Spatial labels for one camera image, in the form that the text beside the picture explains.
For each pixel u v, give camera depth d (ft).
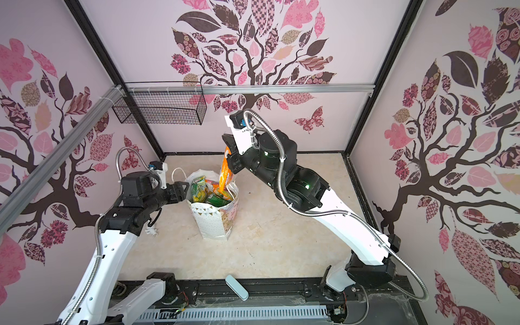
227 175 1.76
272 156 1.16
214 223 2.47
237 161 1.49
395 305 2.33
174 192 2.04
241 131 1.30
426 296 1.18
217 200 2.72
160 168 2.06
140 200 1.68
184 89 3.01
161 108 4.00
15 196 1.68
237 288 2.34
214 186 2.66
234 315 2.29
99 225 1.50
